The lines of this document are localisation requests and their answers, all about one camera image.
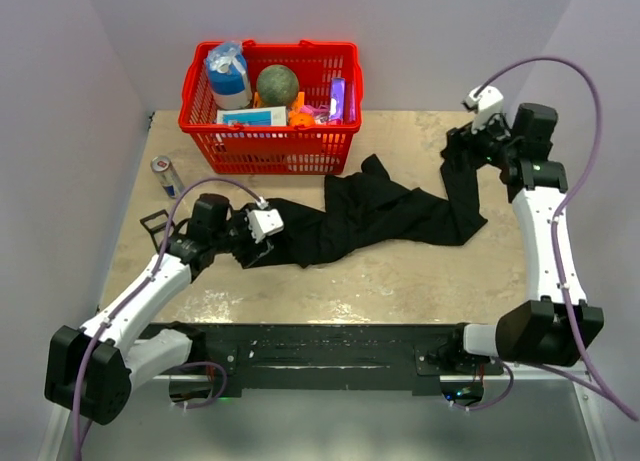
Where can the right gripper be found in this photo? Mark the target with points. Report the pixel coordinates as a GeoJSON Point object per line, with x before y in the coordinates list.
{"type": "Point", "coordinates": [459, 140]}

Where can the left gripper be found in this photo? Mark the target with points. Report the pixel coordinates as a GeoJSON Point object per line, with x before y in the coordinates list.
{"type": "Point", "coordinates": [248, 255]}

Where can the black button shirt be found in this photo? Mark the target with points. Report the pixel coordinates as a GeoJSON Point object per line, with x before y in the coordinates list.
{"type": "Point", "coordinates": [367, 208]}

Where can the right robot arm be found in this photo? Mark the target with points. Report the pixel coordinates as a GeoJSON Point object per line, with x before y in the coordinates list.
{"type": "Point", "coordinates": [555, 321]}

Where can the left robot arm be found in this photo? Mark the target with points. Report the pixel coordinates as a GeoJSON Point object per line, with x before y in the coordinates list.
{"type": "Point", "coordinates": [92, 370]}

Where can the red plastic basket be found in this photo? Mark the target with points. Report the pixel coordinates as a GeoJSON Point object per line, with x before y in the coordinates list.
{"type": "Point", "coordinates": [319, 149]}

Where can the silver blue drink can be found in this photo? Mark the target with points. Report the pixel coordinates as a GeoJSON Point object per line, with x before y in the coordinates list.
{"type": "Point", "coordinates": [164, 170]}

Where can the purple package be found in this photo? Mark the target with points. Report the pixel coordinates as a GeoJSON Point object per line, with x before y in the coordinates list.
{"type": "Point", "coordinates": [341, 108]}

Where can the white blue box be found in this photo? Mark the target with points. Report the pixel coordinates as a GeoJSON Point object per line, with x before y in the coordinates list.
{"type": "Point", "coordinates": [254, 117]}

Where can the orange toy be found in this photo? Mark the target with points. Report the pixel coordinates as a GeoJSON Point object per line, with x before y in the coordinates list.
{"type": "Point", "coordinates": [299, 113]}

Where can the pink toy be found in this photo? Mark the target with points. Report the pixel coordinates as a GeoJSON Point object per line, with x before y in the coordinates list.
{"type": "Point", "coordinates": [319, 114]}

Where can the grey green ball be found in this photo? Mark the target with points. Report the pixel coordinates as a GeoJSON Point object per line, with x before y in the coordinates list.
{"type": "Point", "coordinates": [277, 85]}

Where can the blue white wrapped roll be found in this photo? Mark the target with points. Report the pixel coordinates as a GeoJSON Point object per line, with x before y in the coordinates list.
{"type": "Point", "coordinates": [227, 72]}

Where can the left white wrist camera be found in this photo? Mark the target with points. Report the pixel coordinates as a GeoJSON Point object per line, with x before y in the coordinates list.
{"type": "Point", "coordinates": [264, 223]}

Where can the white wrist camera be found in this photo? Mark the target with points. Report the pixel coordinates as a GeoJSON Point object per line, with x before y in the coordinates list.
{"type": "Point", "coordinates": [264, 223]}
{"type": "Point", "coordinates": [485, 103]}

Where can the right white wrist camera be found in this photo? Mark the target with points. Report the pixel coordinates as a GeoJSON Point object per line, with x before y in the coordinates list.
{"type": "Point", "coordinates": [485, 103]}

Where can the black square frame stand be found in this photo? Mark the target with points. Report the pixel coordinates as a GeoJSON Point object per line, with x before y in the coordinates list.
{"type": "Point", "coordinates": [155, 224]}

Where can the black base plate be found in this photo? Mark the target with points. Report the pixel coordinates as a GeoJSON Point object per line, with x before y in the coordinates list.
{"type": "Point", "coordinates": [355, 357]}

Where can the aluminium frame rail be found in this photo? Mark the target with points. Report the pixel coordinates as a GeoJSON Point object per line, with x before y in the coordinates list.
{"type": "Point", "coordinates": [528, 373]}

